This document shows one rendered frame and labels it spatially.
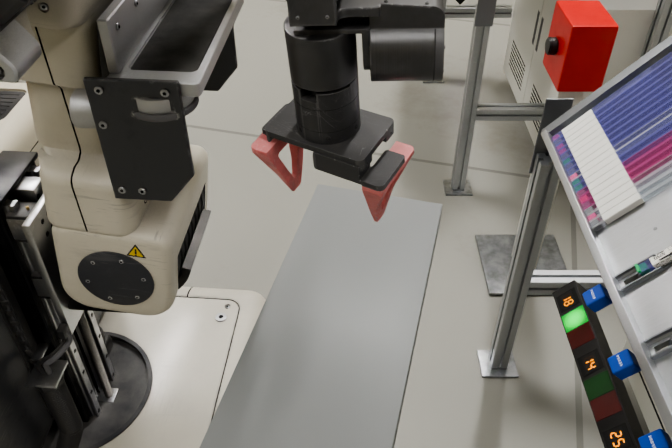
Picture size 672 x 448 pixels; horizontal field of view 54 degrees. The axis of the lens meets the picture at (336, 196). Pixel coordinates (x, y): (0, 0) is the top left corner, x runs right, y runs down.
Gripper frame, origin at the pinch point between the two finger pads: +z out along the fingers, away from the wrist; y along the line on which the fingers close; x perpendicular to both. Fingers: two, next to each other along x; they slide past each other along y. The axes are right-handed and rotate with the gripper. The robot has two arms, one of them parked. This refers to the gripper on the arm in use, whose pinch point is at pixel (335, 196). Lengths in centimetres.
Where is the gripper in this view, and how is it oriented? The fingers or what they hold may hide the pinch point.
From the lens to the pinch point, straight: 65.9
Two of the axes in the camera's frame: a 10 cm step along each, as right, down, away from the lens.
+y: -8.6, -3.1, 4.0
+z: 0.7, 7.1, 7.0
